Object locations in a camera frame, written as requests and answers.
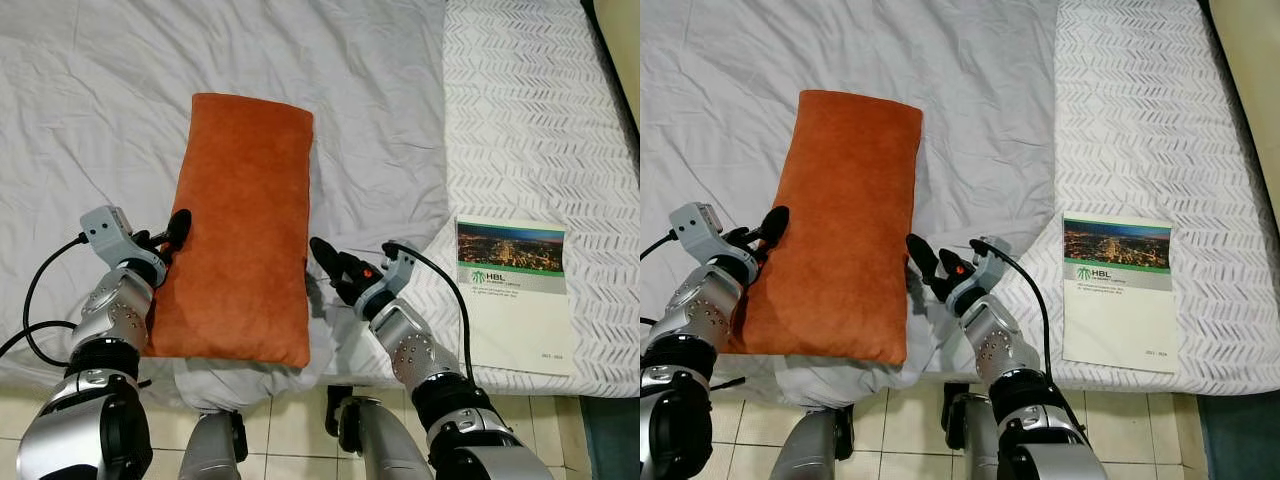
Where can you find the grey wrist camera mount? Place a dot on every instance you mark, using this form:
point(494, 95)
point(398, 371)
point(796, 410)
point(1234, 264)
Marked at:
point(400, 270)
point(990, 265)
point(108, 235)
point(700, 228)

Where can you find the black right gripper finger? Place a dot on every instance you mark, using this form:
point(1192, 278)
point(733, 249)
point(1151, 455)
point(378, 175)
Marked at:
point(924, 259)
point(328, 262)

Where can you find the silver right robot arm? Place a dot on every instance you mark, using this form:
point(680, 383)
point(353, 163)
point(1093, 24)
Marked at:
point(1005, 350)
point(420, 350)

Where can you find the orange pillow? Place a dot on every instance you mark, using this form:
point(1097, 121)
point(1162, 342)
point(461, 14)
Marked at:
point(850, 220)
point(240, 230)

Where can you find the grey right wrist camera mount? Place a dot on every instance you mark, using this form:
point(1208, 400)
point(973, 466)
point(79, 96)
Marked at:
point(400, 270)
point(990, 265)

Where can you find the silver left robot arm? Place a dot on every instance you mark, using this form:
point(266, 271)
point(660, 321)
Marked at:
point(690, 320)
point(105, 320)

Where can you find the silver right robot leg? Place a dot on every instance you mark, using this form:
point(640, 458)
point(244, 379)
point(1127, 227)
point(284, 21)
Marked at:
point(380, 445)
point(972, 440)

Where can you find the white patterned mattress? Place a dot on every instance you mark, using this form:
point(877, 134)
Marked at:
point(1150, 110)
point(540, 120)

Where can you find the grey blanket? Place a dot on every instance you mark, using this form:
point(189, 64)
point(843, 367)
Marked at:
point(1000, 120)
point(380, 120)

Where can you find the dark teal mat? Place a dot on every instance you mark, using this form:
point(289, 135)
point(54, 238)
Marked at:
point(612, 440)
point(1240, 440)

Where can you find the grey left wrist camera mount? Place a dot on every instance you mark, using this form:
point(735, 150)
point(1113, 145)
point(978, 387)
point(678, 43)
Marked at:
point(108, 235)
point(700, 228)

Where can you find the silver left robot leg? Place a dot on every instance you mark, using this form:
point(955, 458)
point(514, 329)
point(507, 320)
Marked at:
point(812, 450)
point(212, 450)

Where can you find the silver robot leg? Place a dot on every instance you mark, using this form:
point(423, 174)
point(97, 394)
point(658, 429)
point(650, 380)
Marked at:
point(380, 445)
point(812, 450)
point(212, 450)
point(972, 440)

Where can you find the white book with city photo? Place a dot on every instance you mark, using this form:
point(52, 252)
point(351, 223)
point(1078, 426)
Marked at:
point(515, 320)
point(1120, 315)

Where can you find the cream tufted headboard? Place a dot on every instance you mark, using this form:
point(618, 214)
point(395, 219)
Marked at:
point(622, 50)
point(1250, 90)

